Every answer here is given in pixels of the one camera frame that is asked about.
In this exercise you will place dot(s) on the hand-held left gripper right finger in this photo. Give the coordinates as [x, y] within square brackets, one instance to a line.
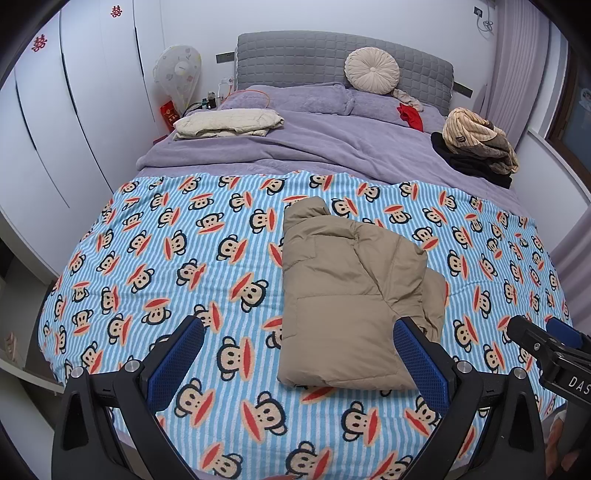
[420, 369]

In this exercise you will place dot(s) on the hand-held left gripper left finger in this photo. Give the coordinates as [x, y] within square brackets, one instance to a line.
[178, 364]

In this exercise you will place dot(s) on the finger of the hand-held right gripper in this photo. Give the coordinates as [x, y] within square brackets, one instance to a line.
[565, 332]
[531, 337]

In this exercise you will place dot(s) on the beige puffer jacket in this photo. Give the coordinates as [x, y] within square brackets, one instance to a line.
[351, 300]

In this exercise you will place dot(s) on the person's right hand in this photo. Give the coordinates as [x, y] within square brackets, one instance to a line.
[556, 443]

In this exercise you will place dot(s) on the striped monkey print blanket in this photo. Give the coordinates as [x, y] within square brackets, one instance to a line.
[161, 254]

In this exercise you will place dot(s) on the white windowsill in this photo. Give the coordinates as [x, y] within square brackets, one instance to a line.
[554, 170]

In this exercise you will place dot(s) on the black garment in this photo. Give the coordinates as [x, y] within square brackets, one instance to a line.
[471, 168]

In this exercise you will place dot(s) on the brown garment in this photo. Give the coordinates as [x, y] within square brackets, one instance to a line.
[496, 154]

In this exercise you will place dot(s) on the cream striped garment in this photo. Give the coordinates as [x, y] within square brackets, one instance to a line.
[466, 131]

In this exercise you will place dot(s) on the dark framed window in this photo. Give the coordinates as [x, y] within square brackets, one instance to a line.
[575, 106]

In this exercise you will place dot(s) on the purple fleece duvet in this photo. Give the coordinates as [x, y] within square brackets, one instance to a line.
[323, 143]

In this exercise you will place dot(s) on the folded cream jacket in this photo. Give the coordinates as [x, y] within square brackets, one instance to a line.
[226, 122]

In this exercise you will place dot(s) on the red cloth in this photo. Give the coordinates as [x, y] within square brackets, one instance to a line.
[411, 117]

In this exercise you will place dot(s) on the red packet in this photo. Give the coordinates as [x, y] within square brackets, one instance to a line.
[169, 114]

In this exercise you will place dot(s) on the white wardrobe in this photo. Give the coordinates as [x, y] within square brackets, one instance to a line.
[69, 138]

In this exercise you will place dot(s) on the bedside clutter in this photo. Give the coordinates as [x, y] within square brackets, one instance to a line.
[207, 101]

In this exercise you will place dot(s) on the purple pillow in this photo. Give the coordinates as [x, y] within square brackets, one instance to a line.
[295, 99]
[374, 108]

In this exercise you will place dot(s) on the small beige cloth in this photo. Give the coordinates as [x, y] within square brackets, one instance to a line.
[408, 99]

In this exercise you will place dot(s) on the lilac curtain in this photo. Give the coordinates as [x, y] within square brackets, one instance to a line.
[517, 69]

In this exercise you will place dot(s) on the covered standing fan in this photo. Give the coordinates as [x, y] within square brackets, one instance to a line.
[178, 74]

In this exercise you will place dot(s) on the round cream pleated cushion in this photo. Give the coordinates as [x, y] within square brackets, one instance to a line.
[371, 71]

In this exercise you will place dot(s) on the grey quilted headboard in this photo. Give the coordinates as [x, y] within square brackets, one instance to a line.
[286, 60]

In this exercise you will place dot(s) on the red paper decoration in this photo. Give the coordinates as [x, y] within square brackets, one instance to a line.
[39, 43]
[115, 10]

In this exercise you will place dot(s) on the dark headboard side bracket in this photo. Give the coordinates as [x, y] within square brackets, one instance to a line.
[226, 57]
[463, 89]

